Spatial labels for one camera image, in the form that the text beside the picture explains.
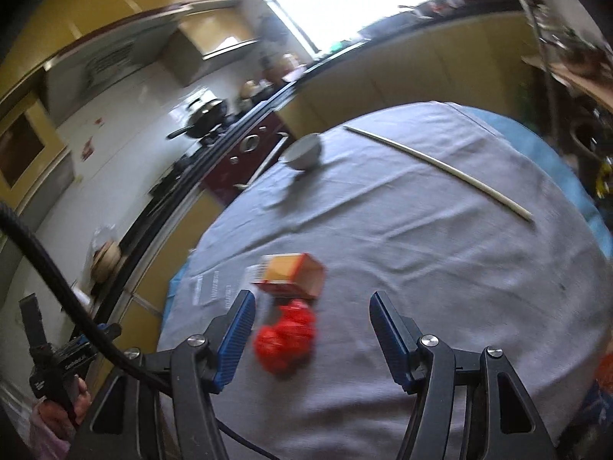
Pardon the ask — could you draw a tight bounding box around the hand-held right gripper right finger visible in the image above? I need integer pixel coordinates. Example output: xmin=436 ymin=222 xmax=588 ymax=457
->
xmin=369 ymin=291 xmax=559 ymax=460

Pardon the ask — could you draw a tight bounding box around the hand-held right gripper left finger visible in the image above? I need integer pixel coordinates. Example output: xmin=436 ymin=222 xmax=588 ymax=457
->
xmin=72 ymin=290 xmax=257 ymax=460

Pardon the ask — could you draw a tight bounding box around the red plastic bag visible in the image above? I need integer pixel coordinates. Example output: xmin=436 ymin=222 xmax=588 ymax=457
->
xmin=253 ymin=299 xmax=317 ymax=375

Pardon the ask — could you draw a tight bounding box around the orange cardboard box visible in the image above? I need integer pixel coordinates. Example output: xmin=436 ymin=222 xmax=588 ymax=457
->
xmin=251 ymin=252 xmax=326 ymax=300

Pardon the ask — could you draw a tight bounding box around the person's left hand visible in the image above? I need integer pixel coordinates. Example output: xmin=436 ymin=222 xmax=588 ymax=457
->
xmin=33 ymin=378 xmax=93 ymax=442

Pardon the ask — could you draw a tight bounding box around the brown clay pot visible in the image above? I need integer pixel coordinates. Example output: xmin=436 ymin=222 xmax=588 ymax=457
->
xmin=91 ymin=240 xmax=120 ymax=283

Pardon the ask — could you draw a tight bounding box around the black kitchen countertop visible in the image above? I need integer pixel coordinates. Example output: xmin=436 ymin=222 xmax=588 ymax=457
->
xmin=86 ymin=2 xmax=528 ymax=307

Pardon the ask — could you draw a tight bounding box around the long white stick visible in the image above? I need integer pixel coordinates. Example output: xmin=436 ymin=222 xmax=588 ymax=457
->
xmin=343 ymin=125 xmax=534 ymax=222

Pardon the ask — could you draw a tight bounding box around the maroon built-in oven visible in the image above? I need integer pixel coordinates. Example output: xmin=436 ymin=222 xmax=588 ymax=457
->
xmin=201 ymin=108 xmax=293 ymax=207

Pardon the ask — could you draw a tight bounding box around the white bowl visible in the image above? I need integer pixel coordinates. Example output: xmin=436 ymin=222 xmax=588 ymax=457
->
xmin=285 ymin=133 xmax=323 ymax=171

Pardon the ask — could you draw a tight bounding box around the black wok with lid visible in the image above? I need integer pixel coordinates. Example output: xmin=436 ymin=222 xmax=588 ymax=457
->
xmin=167 ymin=97 xmax=228 ymax=141

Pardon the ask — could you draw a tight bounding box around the blue table cover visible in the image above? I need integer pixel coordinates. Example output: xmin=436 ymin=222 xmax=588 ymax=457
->
xmin=167 ymin=105 xmax=613 ymax=298

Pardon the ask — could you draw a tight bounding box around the steel range hood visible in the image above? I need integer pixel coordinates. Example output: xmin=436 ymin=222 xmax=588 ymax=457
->
xmin=45 ymin=0 xmax=240 ymax=99

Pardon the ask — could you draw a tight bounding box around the metal shelf rack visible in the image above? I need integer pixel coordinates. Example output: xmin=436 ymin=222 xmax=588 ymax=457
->
xmin=508 ymin=0 xmax=613 ymax=120

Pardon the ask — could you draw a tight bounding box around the thick black cable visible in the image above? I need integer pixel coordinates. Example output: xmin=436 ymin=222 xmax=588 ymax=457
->
xmin=0 ymin=202 xmax=276 ymax=460

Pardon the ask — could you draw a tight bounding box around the yellow glass-door wall cabinet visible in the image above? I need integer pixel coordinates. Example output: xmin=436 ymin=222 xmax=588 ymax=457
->
xmin=0 ymin=91 xmax=75 ymax=212

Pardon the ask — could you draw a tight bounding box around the small yellow wall cabinet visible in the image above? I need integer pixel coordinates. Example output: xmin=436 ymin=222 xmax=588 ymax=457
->
xmin=165 ymin=10 xmax=262 ymax=87

